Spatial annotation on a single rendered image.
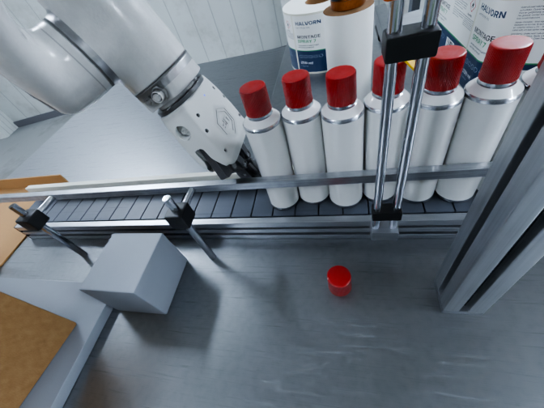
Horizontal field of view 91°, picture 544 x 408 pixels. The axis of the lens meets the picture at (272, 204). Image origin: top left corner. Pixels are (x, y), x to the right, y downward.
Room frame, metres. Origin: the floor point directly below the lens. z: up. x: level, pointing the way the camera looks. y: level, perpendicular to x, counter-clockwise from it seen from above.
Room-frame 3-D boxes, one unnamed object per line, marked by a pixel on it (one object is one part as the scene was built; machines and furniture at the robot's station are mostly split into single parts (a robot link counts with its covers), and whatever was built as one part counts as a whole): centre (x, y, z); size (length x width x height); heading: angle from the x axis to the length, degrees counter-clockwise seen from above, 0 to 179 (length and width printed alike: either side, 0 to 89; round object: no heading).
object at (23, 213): (0.43, 0.40, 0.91); 0.07 x 0.03 x 0.17; 157
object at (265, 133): (0.32, -0.02, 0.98); 0.05 x 0.05 x 0.20
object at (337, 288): (0.16, -0.05, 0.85); 0.03 x 0.03 x 0.03
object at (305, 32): (0.81, -0.30, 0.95); 0.20 x 0.20 x 0.14
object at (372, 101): (0.27, -0.17, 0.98); 0.05 x 0.05 x 0.20
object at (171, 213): (0.31, 0.12, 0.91); 0.07 x 0.03 x 0.17; 157
